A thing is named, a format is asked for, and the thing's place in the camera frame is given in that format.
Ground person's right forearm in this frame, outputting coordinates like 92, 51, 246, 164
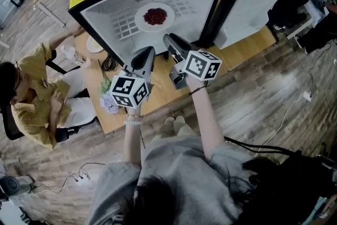
185, 77, 226, 161

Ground person's beige trousers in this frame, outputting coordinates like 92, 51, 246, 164
157, 116, 197, 141

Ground purple flower bouquet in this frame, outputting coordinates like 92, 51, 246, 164
97, 59, 120, 114

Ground grey round device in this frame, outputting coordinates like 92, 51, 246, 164
0, 174, 37, 203

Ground thick black cables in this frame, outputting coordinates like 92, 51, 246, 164
223, 135, 303, 156

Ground thin black floor cable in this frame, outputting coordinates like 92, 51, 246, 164
307, 41, 333, 96

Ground earphone cable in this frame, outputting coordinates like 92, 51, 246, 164
33, 162, 106, 194

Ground white charger with cable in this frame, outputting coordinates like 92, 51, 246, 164
252, 91, 313, 151

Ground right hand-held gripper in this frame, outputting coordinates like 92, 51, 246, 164
163, 33, 223, 91

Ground person's left forearm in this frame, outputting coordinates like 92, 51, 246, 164
121, 106, 145, 167

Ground black equipment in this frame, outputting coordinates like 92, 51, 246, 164
242, 149, 337, 225

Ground person's grey shirt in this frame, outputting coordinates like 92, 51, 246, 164
87, 136, 255, 225

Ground coiled black cable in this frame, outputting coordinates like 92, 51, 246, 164
101, 53, 117, 72

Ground white wire fridge shelf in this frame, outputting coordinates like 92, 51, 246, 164
110, 0, 199, 41

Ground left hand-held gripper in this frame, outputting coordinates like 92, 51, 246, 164
108, 46, 156, 110

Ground white round plate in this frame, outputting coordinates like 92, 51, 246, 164
134, 2, 175, 33

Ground red food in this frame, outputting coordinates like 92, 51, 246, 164
143, 7, 168, 26

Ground black wrist band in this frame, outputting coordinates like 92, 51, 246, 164
189, 85, 208, 96

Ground clear plastic bottle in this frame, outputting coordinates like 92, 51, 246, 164
60, 45, 92, 67

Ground small plate with yellow food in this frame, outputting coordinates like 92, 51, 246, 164
86, 34, 105, 54

